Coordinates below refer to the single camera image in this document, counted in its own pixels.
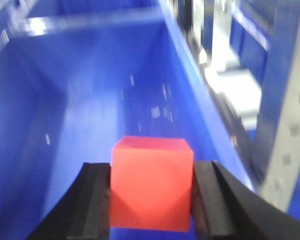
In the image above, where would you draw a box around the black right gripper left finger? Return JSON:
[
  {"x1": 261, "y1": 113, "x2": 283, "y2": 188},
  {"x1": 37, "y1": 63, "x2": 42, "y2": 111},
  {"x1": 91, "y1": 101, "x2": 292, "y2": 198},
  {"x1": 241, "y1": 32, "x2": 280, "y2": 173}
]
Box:
[{"x1": 27, "y1": 162, "x2": 111, "y2": 240}]

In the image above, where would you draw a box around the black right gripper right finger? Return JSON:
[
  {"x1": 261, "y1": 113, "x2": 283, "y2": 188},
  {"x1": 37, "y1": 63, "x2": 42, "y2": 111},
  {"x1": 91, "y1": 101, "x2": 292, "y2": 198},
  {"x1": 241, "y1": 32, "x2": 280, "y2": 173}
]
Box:
[{"x1": 191, "y1": 160, "x2": 300, "y2": 240}]

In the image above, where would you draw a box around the red foam cube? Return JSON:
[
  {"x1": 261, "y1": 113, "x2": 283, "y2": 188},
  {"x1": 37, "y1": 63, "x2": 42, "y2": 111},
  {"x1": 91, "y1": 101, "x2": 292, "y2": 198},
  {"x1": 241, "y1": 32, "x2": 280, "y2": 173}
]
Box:
[{"x1": 109, "y1": 135, "x2": 194, "y2": 232}]

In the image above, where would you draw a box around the perforated metal shelf upright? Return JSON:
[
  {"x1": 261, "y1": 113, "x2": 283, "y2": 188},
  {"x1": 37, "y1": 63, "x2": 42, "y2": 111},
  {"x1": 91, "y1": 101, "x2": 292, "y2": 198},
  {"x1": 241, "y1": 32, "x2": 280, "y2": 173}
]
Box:
[{"x1": 251, "y1": 0, "x2": 300, "y2": 212}]

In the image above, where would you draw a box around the blue upper bin right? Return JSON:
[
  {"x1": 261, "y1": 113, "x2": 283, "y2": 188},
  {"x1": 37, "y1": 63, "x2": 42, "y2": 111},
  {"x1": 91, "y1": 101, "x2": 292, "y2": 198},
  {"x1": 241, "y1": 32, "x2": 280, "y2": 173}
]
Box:
[{"x1": 0, "y1": 0, "x2": 253, "y2": 240}]

